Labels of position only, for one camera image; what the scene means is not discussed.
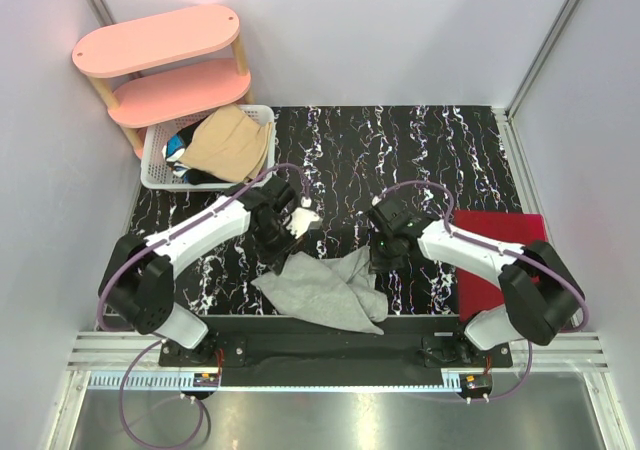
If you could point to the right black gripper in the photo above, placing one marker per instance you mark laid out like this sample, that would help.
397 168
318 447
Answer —
377 262

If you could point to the pink three-tier shelf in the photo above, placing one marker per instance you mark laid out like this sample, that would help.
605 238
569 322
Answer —
165 66

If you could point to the red folded t shirt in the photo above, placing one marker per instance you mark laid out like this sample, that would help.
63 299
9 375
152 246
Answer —
475 294

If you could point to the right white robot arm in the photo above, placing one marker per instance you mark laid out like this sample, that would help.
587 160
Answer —
540 296

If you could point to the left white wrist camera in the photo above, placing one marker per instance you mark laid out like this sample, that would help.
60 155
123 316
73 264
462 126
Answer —
303 219

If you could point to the grey t shirt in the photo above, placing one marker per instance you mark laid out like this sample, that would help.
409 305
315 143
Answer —
336 293

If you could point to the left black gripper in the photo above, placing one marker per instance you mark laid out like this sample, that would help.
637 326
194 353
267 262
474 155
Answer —
276 259

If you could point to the white plastic basket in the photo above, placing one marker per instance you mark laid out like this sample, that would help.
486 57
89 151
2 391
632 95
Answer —
155 174

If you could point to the beige t shirt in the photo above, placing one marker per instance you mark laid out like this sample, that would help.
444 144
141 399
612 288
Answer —
229 145

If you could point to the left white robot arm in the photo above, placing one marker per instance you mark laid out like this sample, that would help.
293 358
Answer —
139 281

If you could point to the black blue white garment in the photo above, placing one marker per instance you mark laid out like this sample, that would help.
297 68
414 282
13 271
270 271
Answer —
173 152

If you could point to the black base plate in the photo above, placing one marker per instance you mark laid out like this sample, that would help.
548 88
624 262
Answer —
266 352

